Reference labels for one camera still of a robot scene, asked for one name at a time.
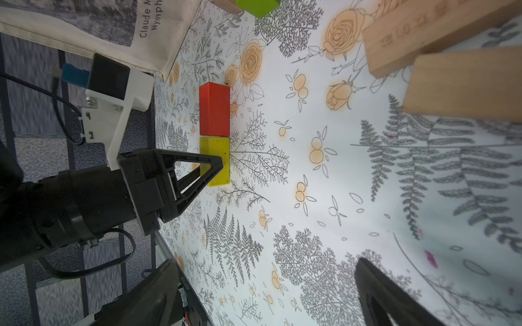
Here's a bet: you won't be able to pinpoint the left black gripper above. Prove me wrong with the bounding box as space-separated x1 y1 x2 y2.
117 149 222 236

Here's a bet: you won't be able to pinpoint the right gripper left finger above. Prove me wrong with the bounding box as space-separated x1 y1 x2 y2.
94 259 190 325

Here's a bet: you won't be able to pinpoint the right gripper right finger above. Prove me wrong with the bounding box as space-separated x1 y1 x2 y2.
354 258 442 326

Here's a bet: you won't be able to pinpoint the yellow wooden block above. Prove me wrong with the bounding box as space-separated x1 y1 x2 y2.
200 136 231 187

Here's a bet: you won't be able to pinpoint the red block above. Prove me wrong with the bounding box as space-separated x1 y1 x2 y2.
199 82 230 137

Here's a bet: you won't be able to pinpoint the green wooden block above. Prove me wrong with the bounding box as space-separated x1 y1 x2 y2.
235 0 280 19

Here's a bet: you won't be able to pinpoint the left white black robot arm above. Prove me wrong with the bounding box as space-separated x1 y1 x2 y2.
1 148 224 279

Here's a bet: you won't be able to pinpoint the beige canvas tote bag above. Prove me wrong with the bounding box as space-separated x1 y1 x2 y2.
1 0 200 80

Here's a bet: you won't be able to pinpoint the leftmost natural wooden block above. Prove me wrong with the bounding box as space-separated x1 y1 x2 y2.
210 0 243 14

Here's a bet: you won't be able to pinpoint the lowest natural wooden block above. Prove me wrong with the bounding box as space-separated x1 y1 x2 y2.
402 46 521 122

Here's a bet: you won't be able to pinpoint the natural block with engraved numbers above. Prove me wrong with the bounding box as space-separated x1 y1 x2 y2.
362 0 521 78

